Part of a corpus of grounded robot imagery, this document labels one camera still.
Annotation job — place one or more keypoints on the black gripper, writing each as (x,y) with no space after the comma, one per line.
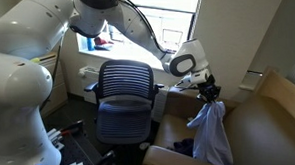
(209,86)

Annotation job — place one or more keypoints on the light blue shirt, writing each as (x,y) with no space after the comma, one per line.
(211,138)

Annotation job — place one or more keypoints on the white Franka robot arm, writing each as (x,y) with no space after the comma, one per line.
(20,87)

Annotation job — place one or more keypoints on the black mesh office chair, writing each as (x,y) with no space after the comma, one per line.
(126,81)

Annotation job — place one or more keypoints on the dark navy cloth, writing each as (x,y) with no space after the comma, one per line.
(184,146)

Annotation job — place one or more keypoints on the wooden desk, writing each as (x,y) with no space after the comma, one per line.
(261,137)

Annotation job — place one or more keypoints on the dark blue folded cloth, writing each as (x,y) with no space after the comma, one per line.
(104,47)

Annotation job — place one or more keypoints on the blue water bottle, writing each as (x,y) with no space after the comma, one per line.
(90,44)

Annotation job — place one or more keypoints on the black perforated robot table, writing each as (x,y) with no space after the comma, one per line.
(78,149)

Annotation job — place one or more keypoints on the light wooden drawer cabinet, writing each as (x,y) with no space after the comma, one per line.
(58,88)

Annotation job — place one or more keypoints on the yellow sticky note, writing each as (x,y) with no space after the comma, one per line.
(35,59)

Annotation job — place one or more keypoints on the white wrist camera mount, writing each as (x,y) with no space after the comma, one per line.
(196,78)

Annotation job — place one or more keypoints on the chrome wall bracket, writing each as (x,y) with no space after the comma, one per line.
(254,73)

